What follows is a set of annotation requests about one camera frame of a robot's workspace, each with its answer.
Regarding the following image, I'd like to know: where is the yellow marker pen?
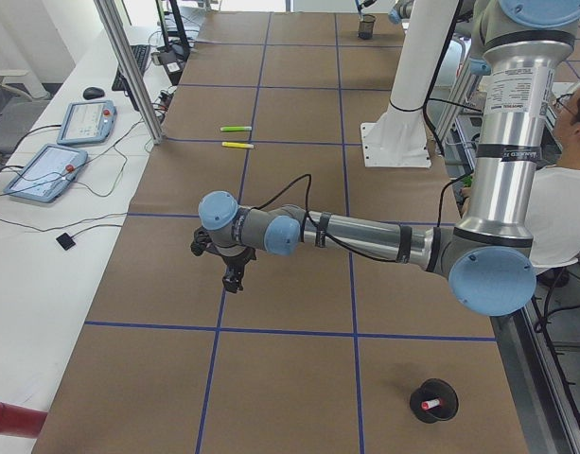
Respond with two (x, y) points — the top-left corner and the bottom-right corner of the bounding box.
(221, 141), (255, 149)

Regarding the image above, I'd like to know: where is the black mesh cup near left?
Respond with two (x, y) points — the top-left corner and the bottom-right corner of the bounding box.
(409, 378), (459, 424)

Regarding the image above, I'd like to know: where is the blue marker pen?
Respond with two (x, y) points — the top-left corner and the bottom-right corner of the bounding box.
(354, 0), (362, 18)

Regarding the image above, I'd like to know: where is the blue teach pendant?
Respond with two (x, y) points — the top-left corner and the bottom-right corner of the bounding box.
(57, 99), (116, 147)
(4, 144), (88, 203)

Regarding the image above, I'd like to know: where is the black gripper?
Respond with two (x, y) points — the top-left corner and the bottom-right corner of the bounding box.
(218, 245), (256, 292)

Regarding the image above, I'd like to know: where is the green marker pen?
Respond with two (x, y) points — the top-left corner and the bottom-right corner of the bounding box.
(220, 126), (253, 132)

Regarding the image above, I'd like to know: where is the black mesh cup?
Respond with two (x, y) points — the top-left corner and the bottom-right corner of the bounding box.
(358, 14), (376, 40)
(409, 378), (459, 424)

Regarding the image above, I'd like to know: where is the red capped white marker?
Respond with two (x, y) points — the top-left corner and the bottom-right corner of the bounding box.
(421, 399), (442, 410)

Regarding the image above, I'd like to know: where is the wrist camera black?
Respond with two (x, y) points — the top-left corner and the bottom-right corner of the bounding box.
(190, 227), (216, 256)

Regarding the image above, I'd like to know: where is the black mesh cup near right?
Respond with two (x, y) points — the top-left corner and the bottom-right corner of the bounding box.
(358, 14), (376, 40)

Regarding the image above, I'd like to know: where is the person in white shirt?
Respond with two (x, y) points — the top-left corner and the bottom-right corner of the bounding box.
(525, 85), (580, 273)

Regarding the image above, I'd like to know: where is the white central pedestal column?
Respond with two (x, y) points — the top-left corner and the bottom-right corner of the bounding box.
(360, 0), (460, 168)

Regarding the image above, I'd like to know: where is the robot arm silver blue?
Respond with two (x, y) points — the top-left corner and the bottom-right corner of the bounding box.
(388, 0), (414, 24)
(191, 1), (580, 316)

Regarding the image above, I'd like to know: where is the black computer mouse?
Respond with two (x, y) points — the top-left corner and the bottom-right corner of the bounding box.
(82, 86), (105, 100)

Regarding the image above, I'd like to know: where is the black keyboard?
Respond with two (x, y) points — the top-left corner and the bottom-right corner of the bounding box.
(111, 44), (152, 94)

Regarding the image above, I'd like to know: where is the aluminium frame post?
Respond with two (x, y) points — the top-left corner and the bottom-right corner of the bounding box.
(94, 0), (163, 145)

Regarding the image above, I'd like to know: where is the red bottle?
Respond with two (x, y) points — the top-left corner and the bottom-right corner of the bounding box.
(0, 402), (47, 439)

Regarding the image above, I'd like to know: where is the small black square sensor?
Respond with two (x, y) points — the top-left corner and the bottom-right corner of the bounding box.
(56, 233), (76, 251)

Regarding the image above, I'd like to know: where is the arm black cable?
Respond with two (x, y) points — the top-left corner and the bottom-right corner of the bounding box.
(254, 173), (413, 264)

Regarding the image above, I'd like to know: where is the blue teach pendant rear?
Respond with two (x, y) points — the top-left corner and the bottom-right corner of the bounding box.
(57, 99), (116, 147)

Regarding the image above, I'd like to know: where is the blue teach pendant front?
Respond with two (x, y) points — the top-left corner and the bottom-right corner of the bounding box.
(4, 144), (88, 203)

